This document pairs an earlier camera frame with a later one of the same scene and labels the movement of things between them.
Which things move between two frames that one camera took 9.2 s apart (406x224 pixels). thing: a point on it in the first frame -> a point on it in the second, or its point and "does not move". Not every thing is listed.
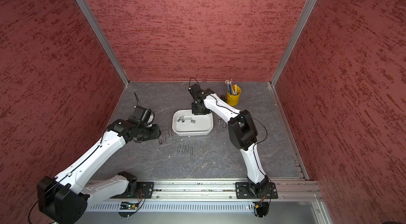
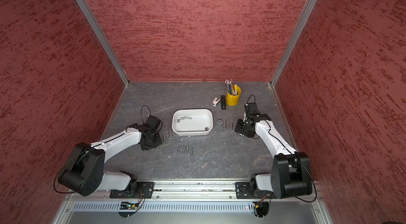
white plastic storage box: [185, 123] does not move
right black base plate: [243, 191] does not move
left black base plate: [147, 188] does not move
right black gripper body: [199, 109] -> [243, 128]
